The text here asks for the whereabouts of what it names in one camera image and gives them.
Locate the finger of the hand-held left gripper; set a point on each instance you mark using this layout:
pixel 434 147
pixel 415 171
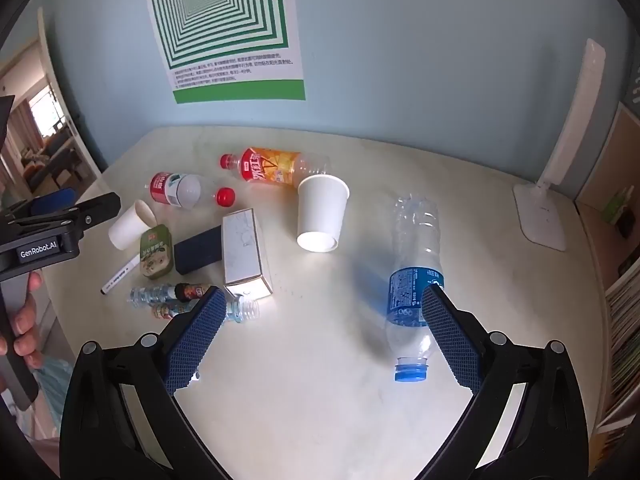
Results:
pixel 95 210
pixel 50 202

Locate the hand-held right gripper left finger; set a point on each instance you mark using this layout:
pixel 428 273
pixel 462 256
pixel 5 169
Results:
pixel 197 340

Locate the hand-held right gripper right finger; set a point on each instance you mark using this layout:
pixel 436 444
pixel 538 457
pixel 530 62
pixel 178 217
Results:
pixel 447 335

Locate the white paper cup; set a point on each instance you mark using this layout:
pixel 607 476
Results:
pixel 322 205
pixel 127 227

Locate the clear ribbed small bottle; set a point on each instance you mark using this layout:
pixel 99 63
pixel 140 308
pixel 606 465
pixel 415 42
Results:
pixel 150 294

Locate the white marker pen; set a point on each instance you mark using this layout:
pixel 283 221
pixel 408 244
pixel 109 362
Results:
pixel 120 275

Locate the red label plastic bottle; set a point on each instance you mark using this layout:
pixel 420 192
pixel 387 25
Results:
pixel 165 187

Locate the green snack tin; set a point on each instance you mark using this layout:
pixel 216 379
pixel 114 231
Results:
pixel 156 252

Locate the clear water bottle blue label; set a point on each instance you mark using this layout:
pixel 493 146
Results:
pixel 415 240

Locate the white marbled carton box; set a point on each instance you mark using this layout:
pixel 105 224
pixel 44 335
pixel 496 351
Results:
pixel 242 245

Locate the orange label drink bottle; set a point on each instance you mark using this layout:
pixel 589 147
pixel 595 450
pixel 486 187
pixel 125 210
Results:
pixel 270 165

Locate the person's left hand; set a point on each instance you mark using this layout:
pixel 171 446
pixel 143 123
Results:
pixel 30 335

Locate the white desk lamp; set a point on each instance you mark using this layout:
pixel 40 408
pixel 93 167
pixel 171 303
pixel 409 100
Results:
pixel 542 210

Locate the row of books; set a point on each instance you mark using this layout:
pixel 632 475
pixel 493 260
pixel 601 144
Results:
pixel 625 340

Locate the small green bottle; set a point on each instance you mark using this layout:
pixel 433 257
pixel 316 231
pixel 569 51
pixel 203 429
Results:
pixel 612 205

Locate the wooden bookshelf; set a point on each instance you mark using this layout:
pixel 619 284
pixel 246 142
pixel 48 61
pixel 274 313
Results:
pixel 620 170

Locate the grey perforated basket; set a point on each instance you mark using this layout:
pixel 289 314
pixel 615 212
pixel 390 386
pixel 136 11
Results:
pixel 634 85

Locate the white door frame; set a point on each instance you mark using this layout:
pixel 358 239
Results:
pixel 65 110

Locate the green striped wall poster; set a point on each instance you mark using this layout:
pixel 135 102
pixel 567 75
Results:
pixel 225 25

